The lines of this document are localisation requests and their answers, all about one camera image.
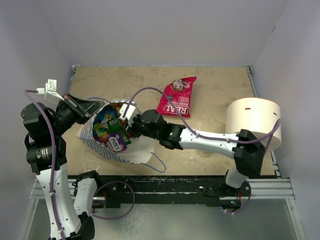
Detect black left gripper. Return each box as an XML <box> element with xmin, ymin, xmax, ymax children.
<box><xmin>49</xmin><ymin>92</ymin><xmax>104</xmax><ymax>135</ymax></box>

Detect blue checkered paper bag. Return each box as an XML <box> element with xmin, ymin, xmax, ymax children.
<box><xmin>77</xmin><ymin>97</ymin><xmax>167</xmax><ymax>173</ymax></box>

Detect purple Fox's candy bag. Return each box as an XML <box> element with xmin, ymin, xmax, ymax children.
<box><xmin>98</xmin><ymin>131</ymin><xmax>132</xmax><ymax>152</ymax></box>

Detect red Real chips bag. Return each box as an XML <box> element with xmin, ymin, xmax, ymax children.
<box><xmin>156</xmin><ymin>76</ymin><xmax>197</xmax><ymax>118</ymax></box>

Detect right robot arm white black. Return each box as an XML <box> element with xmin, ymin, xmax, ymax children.
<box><xmin>120</xmin><ymin>109</ymin><xmax>265</xmax><ymax>196</ymax></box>

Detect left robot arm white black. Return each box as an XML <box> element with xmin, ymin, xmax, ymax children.
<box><xmin>21</xmin><ymin>90</ymin><xmax>104</xmax><ymax>240</ymax></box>

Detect blue colourful snack bag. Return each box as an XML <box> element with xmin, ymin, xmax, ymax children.
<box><xmin>92</xmin><ymin>105</ymin><xmax>118</xmax><ymax>140</ymax></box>

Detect green snack pack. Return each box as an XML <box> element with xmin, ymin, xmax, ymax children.
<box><xmin>106</xmin><ymin>118</ymin><xmax>124</xmax><ymax>135</ymax></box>

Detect white cylindrical paper lamp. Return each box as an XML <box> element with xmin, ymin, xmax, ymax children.
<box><xmin>225</xmin><ymin>97</ymin><xmax>281</xmax><ymax>138</ymax></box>

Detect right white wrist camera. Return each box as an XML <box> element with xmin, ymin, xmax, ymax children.
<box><xmin>118</xmin><ymin>103</ymin><xmax>140</xmax><ymax>127</ymax></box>

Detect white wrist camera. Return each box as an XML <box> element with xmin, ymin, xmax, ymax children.
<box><xmin>36</xmin><ymin>79</ymin><xmax>64</xmax><ymax>104</ymax></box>
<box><xmin>118</xmin><ymin>103</ymin><xmax>140</xmax><ymax>127</ymax></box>

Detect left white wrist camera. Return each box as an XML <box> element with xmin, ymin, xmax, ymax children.
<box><xmin>36</xmin><ymin>79</ymin><xmax>64</xmax><ymax>104</ymax></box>

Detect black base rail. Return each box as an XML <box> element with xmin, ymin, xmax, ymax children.
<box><xmin>59</xmin><ymin>174</ymin><xmax>242</xmax><ymax>210</ymax></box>

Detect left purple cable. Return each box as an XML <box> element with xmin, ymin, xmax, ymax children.
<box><xmin>23</xmin><ymin>89</ymin><xmax>136</xmax><ymax>240</ymax></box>

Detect purple cable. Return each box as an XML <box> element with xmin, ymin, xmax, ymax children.
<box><xmin>23</xmin><ymin>89</ymin><xmax>136</xmax><ymax>240</ymax></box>
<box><xmin>122</xmin><ymin>86</ymin><xmax>282</xmax><ymax>216</ymax></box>

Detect aluminium frame rails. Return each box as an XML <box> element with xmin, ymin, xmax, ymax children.
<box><xmin>24</xmin><ymin>65</ymin><xmax>306</xmax><ymax>240</ymax></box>

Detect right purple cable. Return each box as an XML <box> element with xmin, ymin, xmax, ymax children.
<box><xmin>122</xmin><ymin>86</ymin><xmax>282</xmax><ymax>216</ymax></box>

